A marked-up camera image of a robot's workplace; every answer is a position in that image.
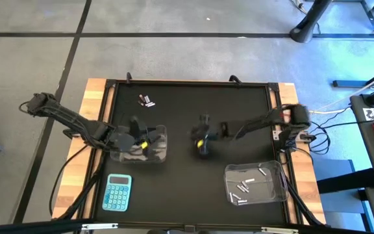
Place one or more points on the grey cart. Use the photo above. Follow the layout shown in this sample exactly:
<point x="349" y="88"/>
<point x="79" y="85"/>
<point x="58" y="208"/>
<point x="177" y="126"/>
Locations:
<point x="369" y="146"/>

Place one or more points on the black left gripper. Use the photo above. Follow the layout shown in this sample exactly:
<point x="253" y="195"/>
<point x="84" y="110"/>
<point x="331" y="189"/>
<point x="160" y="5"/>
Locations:
<point x="123" y="141"/>

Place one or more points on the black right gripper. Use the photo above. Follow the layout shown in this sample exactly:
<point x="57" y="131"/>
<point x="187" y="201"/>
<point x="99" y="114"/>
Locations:
<point x="206" y="133"/>

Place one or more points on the black floor frame bar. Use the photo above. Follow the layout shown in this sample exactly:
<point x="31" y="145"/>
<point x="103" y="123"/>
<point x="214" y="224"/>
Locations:
<point x="352" y="83"/>

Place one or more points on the black camera beam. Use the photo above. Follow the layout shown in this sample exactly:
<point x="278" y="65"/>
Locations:
<point x="28" y="227"/>

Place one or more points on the silver beam bracket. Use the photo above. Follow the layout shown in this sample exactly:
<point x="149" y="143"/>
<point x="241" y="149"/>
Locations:
<point x="279" y="230"/>
<point x="99" y="226"/>

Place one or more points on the clear plastic bin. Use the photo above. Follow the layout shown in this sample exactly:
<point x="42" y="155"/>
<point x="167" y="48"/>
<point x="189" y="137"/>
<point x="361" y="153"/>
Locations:
<point x="161" y="156"/>
<point x="271" y="191"/>

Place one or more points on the black frame clamp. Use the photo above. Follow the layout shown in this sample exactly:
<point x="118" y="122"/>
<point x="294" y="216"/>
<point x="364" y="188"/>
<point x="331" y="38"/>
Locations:
<point x="235" y="79"/>
<point x="129" y="77"/>

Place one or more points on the teal calculator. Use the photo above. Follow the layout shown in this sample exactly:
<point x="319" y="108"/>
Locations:
<point x="117" y="194"/>

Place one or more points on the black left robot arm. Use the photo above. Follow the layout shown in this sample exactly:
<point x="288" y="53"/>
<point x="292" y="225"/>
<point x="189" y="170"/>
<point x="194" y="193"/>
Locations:
<point x="73" y="118"/>

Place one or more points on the yellow tape tag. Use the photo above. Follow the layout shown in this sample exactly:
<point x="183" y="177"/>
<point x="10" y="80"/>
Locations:
<point x="200" y="143"/>
<point x="144" y="144"/>

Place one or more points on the small silver mounting plate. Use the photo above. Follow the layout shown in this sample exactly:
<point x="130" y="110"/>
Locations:
<point x="275" y="135"/>

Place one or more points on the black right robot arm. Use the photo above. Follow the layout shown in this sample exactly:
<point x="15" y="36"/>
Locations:
<point x="265" y="120"/>

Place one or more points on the black stand pole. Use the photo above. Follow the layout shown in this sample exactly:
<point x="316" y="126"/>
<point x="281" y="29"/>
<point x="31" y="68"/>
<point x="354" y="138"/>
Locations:
<point x="307" y="29"/>

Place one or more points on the black bench bar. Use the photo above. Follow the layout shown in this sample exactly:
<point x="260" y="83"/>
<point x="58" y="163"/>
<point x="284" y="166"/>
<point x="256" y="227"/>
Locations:
<point x="346" y="182"/>

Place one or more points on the black table mat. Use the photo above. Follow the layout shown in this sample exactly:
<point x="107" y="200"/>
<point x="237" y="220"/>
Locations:
<point x="180" y="195"/>

